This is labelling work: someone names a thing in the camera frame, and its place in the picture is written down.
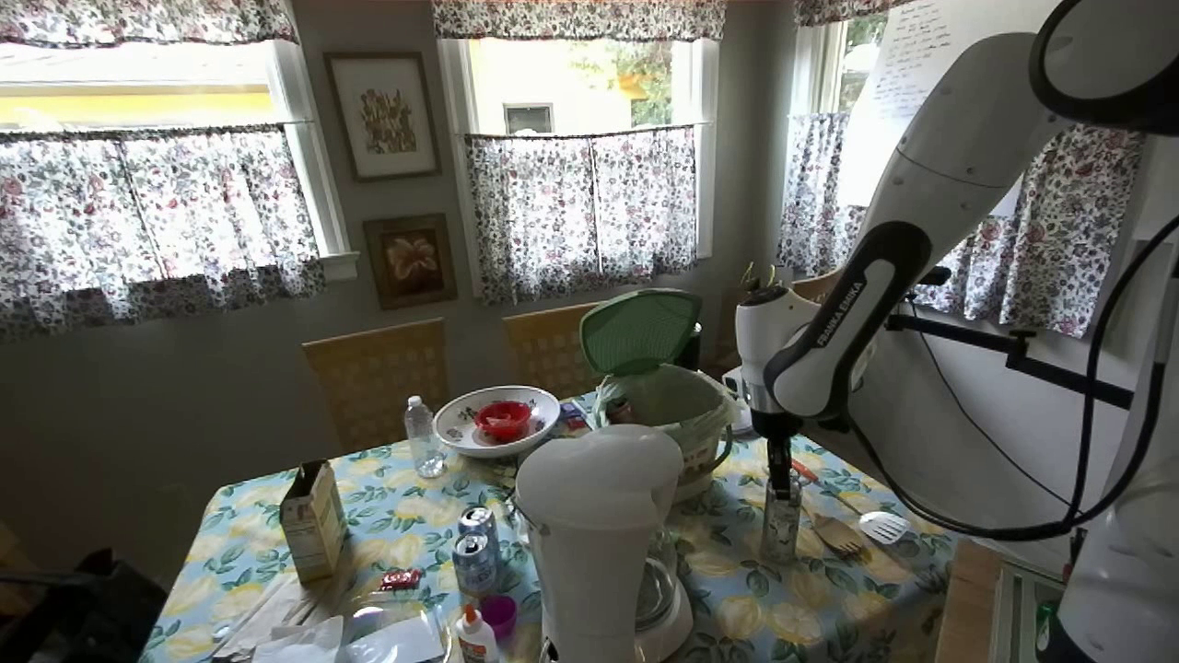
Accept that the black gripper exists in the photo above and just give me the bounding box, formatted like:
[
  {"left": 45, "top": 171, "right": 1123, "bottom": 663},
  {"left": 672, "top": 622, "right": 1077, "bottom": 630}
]
[{"left": 748, "top": 409, "right": 802, "bottom": 507}]

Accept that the silver drink can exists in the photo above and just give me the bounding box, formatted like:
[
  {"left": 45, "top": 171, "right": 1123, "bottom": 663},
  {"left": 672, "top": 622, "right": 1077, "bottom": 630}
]
[{"left": 759, "top": 486, "right": 802, "bottom": 570}]

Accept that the translucent bin liner bag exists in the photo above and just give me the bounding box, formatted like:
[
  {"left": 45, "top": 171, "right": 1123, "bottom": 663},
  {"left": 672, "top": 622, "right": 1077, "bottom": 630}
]
[{"left": 598, "top": 363, "right": 742, "bottom": 436}]

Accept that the white scrubber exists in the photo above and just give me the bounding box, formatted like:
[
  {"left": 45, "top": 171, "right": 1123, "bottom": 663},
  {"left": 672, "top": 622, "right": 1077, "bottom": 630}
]
[{"left": 855, "top": 507, "right": 915, "bottom": 547}]

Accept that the wooden lattice back chair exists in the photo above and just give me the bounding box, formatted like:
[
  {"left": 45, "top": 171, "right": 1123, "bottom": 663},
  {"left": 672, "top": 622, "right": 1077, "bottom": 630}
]
[
  {"left": 501, "top": 293, "right": 619, "bottom": 399},
  {"left": 298, "top": 317, "right": 453, "bottom": 458}
]

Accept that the purple cup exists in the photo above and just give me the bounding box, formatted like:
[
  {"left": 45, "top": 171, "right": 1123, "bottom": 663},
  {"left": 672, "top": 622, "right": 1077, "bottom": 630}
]
[{"left": 478, "top": 593, "right": 523, "bottom": 641}]

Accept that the blue white drink can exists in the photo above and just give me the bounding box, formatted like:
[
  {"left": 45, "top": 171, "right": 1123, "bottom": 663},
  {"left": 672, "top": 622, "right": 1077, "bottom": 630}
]
[{"left": 453, "top": 505, "right": 507, "bottom": 602}]

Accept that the floral cafe curtain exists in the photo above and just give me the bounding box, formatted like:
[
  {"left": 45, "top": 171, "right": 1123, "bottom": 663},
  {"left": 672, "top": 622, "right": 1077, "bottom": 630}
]
[
  {"left": 774, "top": 96, "right": 1145, "bottom": 341},
  {"left": 465, "top": 123, "right": 704, "bottom": 307},
  {"left": 0, "top": 124, "right": 325, "bottom": 329}
]

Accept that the white bottle with red cap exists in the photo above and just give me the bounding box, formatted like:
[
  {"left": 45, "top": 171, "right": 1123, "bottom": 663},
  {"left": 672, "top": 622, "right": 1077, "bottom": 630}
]
[{"left": 453, "top": 602, "right": 501, "bottom": 663}]

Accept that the clear plastic water bottle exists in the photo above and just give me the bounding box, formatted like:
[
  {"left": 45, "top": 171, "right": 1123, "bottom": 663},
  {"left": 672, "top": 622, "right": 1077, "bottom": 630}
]
[{"left": 400, "top": 393, "right": 447, "bottom": 480}]

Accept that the lemon print tablecloth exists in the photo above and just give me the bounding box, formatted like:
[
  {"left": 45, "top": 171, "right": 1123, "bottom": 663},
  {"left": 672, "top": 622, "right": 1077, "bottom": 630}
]
[{"left": 139, "top": 403, "right": 957, "bottom": 663}]

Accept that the dark framed flower picture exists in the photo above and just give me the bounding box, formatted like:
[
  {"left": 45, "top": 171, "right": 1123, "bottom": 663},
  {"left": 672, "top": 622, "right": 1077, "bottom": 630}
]
[{"left": 361, "top": 209, "right": 461, "bottom": 312}]

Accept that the white handwritten paper sheet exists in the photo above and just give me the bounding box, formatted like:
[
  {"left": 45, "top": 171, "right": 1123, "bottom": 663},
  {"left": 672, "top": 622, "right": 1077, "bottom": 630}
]
[{"left": 844, "top": 0, "right": 1061, "bottom": 206}]

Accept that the clear plastic bag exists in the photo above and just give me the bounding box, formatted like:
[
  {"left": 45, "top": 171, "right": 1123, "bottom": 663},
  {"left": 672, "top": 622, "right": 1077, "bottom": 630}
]
[{"left": 215, "top": 593, "right": 450, "bottom": 663}]

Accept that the white framed window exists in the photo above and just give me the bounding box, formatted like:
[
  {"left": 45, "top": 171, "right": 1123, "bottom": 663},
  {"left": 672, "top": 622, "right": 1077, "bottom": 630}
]
[
  {"left": 440, "top": 32, "right": 722, "bottom": 269},
  {"left": 0, "top": 32, "right": 361, "bottom": 287}
]

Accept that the brown green carton box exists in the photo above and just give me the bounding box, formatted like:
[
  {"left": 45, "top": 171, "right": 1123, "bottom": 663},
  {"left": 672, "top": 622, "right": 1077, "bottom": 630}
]
[{"left": 275, "top": 460, "right": 352, "bottom": 589}]

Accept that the floral curtain valance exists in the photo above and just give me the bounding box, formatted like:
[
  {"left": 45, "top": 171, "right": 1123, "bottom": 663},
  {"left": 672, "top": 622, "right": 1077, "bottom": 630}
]
[
  {"left": 0, "top": 0, "right": 298, "bottom": 47},
  {"left": 793, "top": 0, "right": 915, "bottom": 31},
  {"left": 432, "top": 0, "right": 730, "bottom": 44}
]

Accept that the pale framed floral picture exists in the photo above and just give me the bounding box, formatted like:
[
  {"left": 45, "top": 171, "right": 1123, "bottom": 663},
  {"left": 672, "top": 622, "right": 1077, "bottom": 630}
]
[{"left": 322, "top": 47, "right": 441, "bottom": 183}]

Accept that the black bag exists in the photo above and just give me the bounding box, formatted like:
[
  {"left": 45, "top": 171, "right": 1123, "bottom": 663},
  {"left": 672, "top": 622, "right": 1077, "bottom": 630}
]
[{"left": 0, "top": 547, "right": 171, "bottom": 663}]

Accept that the white bin with green handle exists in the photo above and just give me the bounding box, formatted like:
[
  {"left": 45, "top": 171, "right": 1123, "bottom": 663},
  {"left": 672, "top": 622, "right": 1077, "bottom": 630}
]
[{"left": 594, "top": 363, "right": 748, "bottom": 501}]

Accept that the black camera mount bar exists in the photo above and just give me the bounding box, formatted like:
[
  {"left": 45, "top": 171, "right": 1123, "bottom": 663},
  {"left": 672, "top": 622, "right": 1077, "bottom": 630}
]
[{"left": 879, "top": 311, "right": 1135, "bottom": 411}]

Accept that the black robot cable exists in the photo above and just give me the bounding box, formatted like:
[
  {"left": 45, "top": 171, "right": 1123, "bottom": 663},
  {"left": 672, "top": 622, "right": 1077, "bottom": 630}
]
[{"left": 844, "top": 206, "right": 1179, "bottom": 546}]

